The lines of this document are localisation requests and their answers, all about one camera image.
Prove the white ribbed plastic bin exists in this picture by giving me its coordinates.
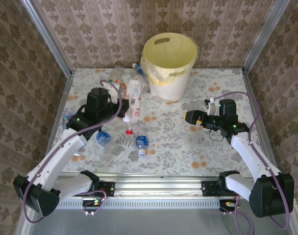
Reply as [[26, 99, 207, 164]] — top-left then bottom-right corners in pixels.
[[143, 33, 199, 103]]

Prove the small controller board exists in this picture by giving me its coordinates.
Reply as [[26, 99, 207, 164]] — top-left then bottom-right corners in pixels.
[[82, 197, 108, 216], [219, 198, 239, 213]]

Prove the aluminium frame post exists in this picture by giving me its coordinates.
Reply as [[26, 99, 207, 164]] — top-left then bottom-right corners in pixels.
[[20, 0, 75, 77], [243, 0, 291, 72]]

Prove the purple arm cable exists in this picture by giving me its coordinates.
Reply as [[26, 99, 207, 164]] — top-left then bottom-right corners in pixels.
[[212, 91, 292, 235], [21, 80, 123, 225]]

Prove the purple label plastic bottle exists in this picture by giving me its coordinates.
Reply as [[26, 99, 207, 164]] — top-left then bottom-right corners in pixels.
[[62, 108, 77, 129]]

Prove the white red print crushed bottle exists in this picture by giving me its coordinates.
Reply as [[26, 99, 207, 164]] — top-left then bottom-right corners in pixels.
[[123, 75, 150, 136]]

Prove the slotted grey cable duct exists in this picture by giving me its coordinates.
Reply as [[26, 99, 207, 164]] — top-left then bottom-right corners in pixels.
[[36, 197, 222, 209]]

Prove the floral patterned tablecloth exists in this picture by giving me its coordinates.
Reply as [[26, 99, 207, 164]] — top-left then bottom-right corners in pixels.
[[45, 68, 277, 177]]

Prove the grey metal sheet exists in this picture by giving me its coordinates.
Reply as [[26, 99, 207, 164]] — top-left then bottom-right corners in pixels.
[[15, 207, 297, 235]]

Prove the aluminium table side rail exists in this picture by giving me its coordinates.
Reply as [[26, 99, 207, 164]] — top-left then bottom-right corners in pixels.
[[38, 72, 75, 179], [241, 68, 281, 172]]

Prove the thin black cable loop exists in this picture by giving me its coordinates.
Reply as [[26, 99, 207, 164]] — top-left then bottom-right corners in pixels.
[[208, 128, 225, 143]]

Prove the blue label water bottle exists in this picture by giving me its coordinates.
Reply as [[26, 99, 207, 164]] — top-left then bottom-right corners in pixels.
[[132, 63, 147, 75], [96, 130, 126, 155], [135, 127, 150, 157]]

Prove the clear unlabelled plastic bottle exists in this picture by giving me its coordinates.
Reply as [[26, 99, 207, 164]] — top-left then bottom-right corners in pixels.
[[109, 65, 127, 81]]

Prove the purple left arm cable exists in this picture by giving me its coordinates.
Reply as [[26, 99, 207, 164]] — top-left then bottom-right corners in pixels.
[[21, 80, 123, 225]]

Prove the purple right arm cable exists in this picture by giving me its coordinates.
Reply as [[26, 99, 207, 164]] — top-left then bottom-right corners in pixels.
[[212, 91, 292, 235]]

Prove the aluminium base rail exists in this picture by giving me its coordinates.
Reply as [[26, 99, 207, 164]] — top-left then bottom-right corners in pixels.
[[28, 171, 270, 199]]

